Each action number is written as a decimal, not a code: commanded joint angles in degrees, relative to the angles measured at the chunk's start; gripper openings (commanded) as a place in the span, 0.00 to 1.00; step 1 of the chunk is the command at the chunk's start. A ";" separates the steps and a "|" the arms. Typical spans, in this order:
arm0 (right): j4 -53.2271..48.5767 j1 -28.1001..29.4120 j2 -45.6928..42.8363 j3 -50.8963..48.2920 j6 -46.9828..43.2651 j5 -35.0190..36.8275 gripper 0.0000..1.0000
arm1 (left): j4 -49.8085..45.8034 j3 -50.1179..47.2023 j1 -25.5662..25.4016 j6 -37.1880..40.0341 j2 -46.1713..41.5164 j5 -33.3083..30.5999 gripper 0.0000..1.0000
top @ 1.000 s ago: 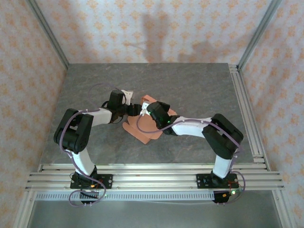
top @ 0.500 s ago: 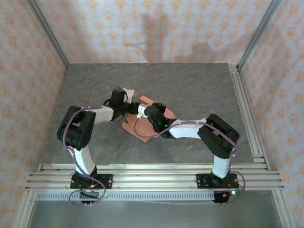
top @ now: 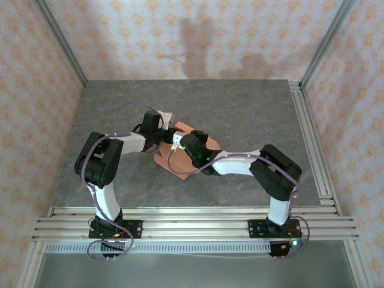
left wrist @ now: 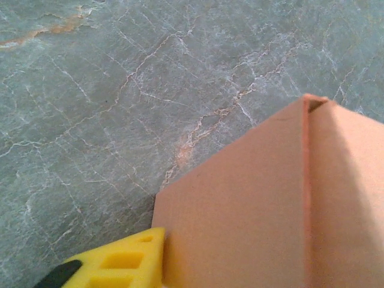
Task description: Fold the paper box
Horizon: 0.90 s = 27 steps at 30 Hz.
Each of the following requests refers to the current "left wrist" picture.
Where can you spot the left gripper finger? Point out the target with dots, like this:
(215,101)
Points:
(120,264)

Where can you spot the pink paper box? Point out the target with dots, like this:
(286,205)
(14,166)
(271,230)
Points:
(240,210)

